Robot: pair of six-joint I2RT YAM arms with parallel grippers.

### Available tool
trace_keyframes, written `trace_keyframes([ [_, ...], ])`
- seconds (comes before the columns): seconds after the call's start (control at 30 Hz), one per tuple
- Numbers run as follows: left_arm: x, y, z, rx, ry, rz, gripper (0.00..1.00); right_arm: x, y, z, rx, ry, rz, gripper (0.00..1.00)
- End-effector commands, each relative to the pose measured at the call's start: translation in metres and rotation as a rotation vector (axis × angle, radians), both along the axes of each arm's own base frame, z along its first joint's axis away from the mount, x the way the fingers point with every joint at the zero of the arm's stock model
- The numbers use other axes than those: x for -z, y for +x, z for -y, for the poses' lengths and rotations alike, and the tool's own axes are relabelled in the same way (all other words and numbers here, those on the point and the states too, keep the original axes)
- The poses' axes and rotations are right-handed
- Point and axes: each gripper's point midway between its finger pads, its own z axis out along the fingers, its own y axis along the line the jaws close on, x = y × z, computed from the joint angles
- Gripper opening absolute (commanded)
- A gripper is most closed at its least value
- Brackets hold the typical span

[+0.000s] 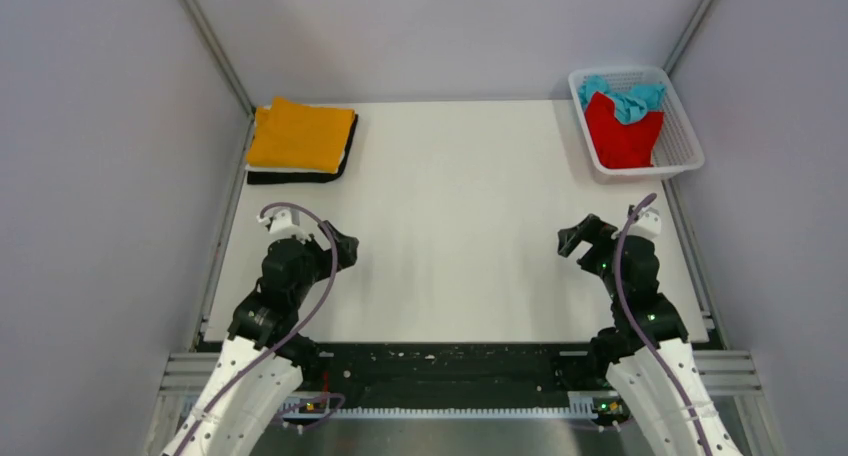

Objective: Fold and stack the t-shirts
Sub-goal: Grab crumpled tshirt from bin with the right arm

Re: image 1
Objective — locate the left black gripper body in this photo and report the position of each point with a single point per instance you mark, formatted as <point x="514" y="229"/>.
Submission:
<point x="322" y="260"/>

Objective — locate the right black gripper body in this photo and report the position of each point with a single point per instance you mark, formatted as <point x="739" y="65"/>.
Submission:
<point x="598" y="257"/>

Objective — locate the red t shirt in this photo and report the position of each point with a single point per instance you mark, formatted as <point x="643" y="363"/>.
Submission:
<point x="617" y="145"/>

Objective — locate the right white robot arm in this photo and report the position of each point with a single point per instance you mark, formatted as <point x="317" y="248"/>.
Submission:
<point x="646" y="356"/>

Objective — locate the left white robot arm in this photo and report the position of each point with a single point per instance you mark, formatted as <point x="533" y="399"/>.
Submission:
<point x="263" y="359"/>

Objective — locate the folded black t shirt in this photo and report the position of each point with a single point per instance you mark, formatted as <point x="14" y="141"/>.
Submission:
<point x="277" y="176"/>

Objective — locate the folded orange t shirt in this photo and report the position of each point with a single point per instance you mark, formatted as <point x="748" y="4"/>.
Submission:
<point x="299" y="135"/>

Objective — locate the white plastic basket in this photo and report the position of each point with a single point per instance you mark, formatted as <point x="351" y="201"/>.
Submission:
<point x="677" y="149"/>

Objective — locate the teal t shirt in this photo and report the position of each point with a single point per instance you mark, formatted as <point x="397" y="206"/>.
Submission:
<point x="631" y="106"/>

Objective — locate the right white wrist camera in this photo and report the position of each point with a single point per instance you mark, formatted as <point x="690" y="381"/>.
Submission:
<point x="646" y="223"/>

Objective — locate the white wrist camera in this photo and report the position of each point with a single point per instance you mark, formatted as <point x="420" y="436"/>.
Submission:
<point x="646" y="223"/>
<point x="281" y="222"/>

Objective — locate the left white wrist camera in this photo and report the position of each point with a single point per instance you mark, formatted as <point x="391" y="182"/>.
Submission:
<point x="281" y="222"/>

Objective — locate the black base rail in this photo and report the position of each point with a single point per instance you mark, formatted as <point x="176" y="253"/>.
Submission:
<point x="454" y="375"/>

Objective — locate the white slotted cable duct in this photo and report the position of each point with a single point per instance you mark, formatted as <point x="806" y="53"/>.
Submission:
<point x="581" y="408"/>

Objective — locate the aluminium frame profile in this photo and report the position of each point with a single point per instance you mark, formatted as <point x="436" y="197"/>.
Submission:
<point x="187" y="372"/>

